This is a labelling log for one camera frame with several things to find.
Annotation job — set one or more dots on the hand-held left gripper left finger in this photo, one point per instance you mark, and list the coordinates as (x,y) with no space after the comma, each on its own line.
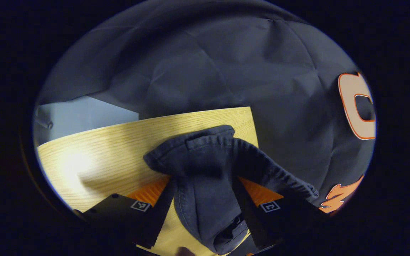
(158,217)

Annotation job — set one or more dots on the black backdrop cloth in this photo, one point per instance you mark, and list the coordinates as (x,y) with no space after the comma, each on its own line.
(226,60)

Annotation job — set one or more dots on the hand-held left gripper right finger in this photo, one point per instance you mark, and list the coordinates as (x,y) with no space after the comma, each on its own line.
(287,217)

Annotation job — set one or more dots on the dark blue jeans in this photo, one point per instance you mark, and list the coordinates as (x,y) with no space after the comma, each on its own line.
(208,167)

